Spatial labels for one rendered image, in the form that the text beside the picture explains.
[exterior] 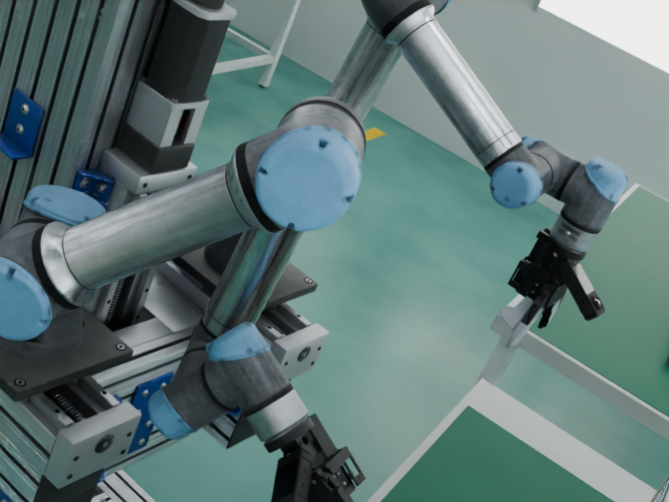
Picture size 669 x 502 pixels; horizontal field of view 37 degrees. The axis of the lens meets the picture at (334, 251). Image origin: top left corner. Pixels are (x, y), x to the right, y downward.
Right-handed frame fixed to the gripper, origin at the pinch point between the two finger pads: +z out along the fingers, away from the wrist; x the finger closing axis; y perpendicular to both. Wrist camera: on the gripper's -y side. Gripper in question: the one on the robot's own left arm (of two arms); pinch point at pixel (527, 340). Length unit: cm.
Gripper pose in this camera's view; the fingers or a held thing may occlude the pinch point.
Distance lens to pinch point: 187.4
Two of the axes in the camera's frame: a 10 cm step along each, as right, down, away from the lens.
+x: -5.6, 1.8, -8.1
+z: -3.6, 8.2, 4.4
